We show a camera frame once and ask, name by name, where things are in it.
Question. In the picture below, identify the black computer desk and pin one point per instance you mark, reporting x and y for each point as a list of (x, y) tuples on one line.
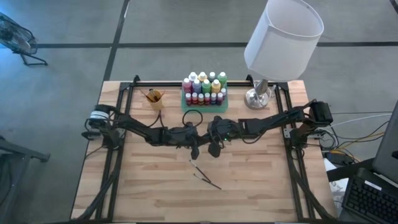
[(348, 169)]

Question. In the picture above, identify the large white paint bottle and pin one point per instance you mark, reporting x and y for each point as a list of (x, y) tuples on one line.
[(192, 76)]

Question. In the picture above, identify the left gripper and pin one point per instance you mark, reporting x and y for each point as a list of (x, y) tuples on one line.
[(180, 137)]

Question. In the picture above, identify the silver table lamp white shade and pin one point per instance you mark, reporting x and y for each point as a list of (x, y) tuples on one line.
[(280, 46)]

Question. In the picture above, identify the large dark green paint bottle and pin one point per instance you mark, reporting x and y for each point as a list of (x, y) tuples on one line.
[(212, 75)]

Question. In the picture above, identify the large yellow paint bottle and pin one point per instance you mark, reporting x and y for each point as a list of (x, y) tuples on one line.
[(216, 85), (202, 75)]

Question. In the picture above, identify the black floor fan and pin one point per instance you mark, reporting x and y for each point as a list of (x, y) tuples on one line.
[(15, 37)]

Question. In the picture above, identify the small lavender paint bottle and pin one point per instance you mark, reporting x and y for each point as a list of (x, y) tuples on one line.
[(213, 98)]

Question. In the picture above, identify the small orange paint bottle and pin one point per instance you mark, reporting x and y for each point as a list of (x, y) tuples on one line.
[(194, 98)]

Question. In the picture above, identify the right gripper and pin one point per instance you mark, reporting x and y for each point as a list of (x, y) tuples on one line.
[(224, 132)]

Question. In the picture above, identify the small pink paint bottle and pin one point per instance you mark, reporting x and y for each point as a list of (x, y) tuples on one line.
[(223, 92)]

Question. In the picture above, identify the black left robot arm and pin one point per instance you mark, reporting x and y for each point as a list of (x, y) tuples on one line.
[(140, 130)]

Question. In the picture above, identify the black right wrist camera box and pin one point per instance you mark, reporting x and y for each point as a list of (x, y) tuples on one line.
[(217, 119)]

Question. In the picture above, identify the small magenta paint bottle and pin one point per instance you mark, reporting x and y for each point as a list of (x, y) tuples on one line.
[(219, 98)]

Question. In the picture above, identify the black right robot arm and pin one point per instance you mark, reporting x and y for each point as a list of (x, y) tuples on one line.
[(273, 123)]

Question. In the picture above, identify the green translucent plastic bin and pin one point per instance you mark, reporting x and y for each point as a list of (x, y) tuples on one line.
[(205, 109)]

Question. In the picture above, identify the large light green paint bottle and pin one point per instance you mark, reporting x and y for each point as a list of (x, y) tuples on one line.
[(222, 77), (206, 85)]

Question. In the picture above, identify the large lavender paint bottle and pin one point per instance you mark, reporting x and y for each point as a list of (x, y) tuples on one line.
[(196, 85)]

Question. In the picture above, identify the black keyboard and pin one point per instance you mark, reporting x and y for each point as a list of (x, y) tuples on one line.
[(370, 202)]

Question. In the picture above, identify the orange plastic cup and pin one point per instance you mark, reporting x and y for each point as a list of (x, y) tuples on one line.
[(157, 105)]

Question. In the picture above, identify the black side table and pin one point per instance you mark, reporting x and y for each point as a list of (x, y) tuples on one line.
[(18, 151)]

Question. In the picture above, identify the black power adapter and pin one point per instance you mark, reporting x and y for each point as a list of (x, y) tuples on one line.
[(339, 158)]

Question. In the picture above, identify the thin black paintbrush gold ferrule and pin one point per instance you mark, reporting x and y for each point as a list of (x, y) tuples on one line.
[(146, 96)]

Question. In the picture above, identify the white printed paper sheet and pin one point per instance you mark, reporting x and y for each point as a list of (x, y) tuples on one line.
[(337, 186)]

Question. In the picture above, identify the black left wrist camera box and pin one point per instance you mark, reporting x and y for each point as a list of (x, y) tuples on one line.
[(189, 125)]

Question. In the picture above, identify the short black paintbrush silver ferrule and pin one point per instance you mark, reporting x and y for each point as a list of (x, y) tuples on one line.
[(156, 99)]

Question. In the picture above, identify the black frame clamp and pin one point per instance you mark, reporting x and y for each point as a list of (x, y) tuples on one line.
[(136, 78), (249, 78)]

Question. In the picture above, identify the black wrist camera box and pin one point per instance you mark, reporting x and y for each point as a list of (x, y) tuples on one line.
[(217, 119), (189, 125)]

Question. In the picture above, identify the computer monitor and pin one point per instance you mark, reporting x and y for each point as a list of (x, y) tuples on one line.
[(388, 146)]

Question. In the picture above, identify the long black paintbrush gold ferrule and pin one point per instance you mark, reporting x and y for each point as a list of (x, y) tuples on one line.
[(152, 94)]

